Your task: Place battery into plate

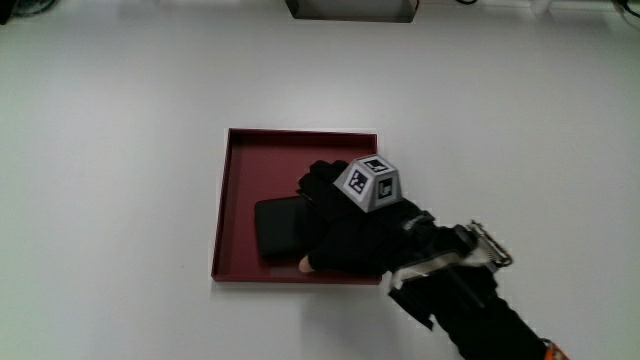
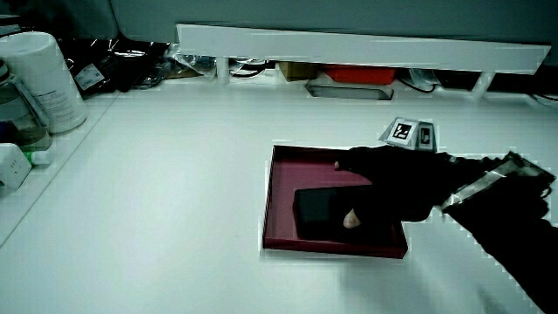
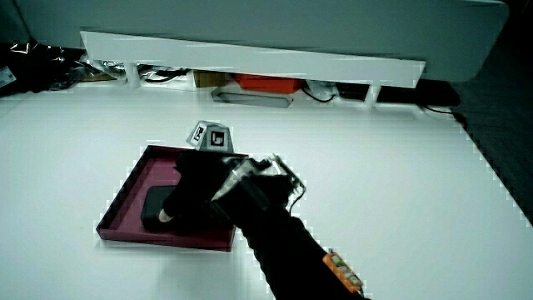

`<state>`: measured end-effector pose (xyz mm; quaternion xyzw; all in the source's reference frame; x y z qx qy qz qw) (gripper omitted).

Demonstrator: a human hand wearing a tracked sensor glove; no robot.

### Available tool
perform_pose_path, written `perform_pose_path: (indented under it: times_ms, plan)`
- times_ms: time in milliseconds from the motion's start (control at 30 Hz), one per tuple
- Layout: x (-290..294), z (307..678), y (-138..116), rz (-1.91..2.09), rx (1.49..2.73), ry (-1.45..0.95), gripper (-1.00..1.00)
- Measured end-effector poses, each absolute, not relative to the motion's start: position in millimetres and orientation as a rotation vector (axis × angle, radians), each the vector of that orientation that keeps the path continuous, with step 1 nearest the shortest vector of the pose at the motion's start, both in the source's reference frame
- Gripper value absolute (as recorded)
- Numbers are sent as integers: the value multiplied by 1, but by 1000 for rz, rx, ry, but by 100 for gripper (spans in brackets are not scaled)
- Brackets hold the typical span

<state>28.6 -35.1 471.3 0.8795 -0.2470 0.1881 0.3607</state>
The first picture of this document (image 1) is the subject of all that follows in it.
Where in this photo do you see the dark red square plate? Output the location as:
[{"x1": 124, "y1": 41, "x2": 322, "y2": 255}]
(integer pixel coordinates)
[{"x1": 210, "y1": 127, "x2": 383, "y2": 286}]

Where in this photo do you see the person's right hand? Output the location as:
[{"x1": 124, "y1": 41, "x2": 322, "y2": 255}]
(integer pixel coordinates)
[{"x1": 296, "y1": 154, "x2": 513, "y2": 288}]

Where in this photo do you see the black battery pack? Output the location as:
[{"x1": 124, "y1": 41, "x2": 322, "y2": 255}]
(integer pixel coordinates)
[{"x1": 253, "y1": 195, "x2": 327, "y2": 261}]

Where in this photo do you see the person's right forearm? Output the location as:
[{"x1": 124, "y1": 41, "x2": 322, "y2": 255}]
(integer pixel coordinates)
[{"x1": 388, "y1": 252, "x2": 570, "y2": 360}]

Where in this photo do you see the grey metal box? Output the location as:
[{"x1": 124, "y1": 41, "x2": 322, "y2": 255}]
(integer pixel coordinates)
[{"x1": 284, "y1": 0, "x2": 420, "y2": 24}]

